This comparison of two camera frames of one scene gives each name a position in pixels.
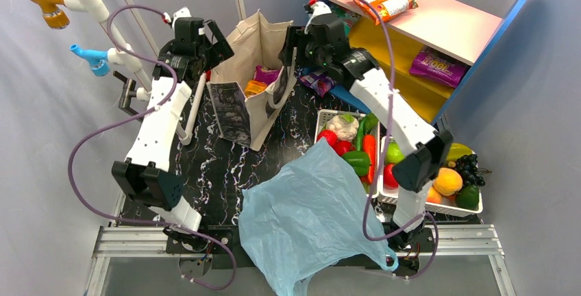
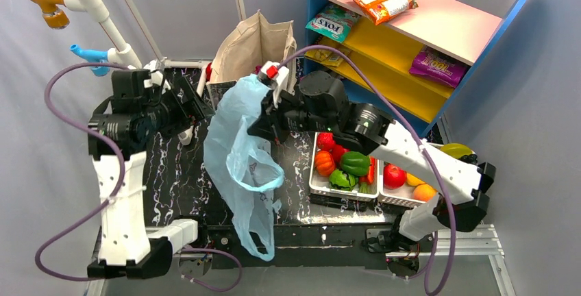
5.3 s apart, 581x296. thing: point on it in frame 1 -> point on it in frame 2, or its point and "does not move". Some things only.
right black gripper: [294, 45] -> [266, 115]
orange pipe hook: [53, 16] does not move
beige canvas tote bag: [253, 40] does not move
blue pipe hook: [98, 59] does not move
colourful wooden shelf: [434, 51] does not move
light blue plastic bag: [307, 218] -> [244, 173]
